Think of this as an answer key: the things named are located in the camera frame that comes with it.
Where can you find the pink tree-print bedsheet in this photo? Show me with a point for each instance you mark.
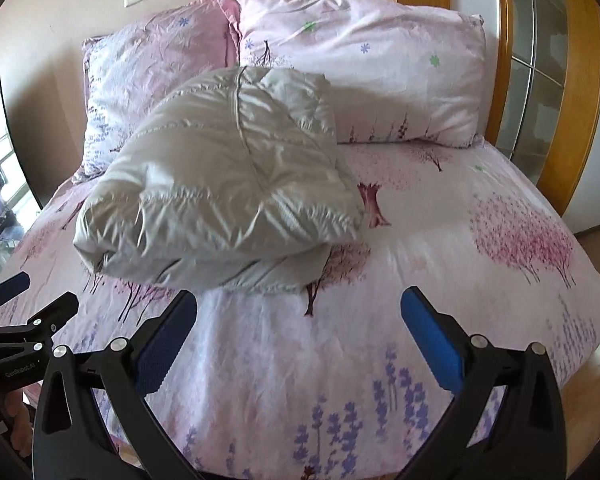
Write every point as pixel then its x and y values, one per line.
pixel 430 260

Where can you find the white down jacket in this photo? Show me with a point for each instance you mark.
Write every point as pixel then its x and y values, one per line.
pixel 220 185

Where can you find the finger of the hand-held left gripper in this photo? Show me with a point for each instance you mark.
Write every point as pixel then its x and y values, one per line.
pixel 55 312
pixel 11 286

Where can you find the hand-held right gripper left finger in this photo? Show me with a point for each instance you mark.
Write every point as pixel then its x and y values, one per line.
pixel 165 345

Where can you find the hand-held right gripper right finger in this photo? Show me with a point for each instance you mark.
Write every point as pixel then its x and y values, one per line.
pixel 432 340

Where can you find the wooden framed glass headboard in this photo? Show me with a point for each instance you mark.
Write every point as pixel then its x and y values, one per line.
pixel 530 85

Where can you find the window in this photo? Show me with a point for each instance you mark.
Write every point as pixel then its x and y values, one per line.
pixel 0 185

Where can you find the pink tree-print pillow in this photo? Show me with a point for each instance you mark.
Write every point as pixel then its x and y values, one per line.
pixel 380 85
pixel 145 70

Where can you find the person's left hand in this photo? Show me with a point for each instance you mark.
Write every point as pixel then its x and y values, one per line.
pixel 20 422

